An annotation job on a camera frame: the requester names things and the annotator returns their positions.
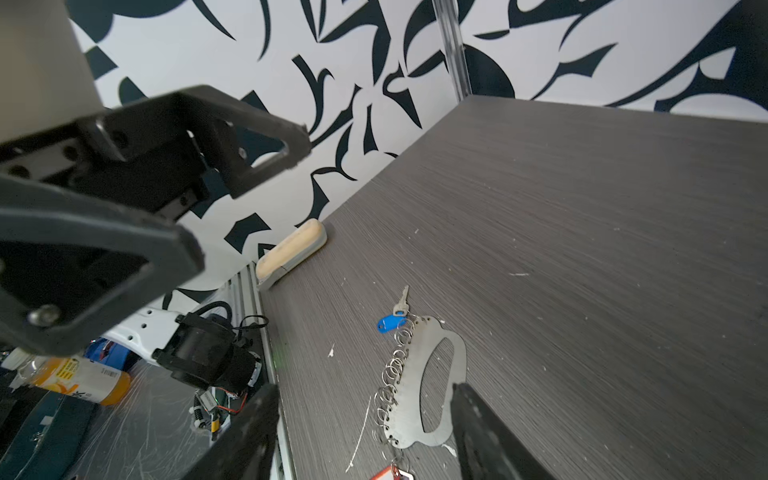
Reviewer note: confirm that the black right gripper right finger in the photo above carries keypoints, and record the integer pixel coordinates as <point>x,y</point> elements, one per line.
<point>486,447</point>

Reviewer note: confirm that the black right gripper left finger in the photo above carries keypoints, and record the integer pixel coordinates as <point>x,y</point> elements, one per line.
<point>246,449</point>

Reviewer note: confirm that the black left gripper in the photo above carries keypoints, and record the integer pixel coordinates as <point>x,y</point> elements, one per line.
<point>91,196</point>

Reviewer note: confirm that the red key tag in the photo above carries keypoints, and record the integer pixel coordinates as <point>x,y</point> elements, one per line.
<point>393,472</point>

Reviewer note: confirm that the blue key tag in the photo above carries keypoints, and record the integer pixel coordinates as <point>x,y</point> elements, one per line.
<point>390,323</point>

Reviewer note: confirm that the silver key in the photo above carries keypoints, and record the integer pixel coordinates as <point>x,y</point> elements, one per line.
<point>402,308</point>

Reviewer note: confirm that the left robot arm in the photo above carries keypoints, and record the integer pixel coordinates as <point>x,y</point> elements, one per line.
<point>197,351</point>

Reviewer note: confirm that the orange yellow bottle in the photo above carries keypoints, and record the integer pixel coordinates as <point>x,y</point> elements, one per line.
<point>81,378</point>

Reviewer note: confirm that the wooden brush block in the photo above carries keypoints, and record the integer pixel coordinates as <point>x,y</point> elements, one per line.
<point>289,253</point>

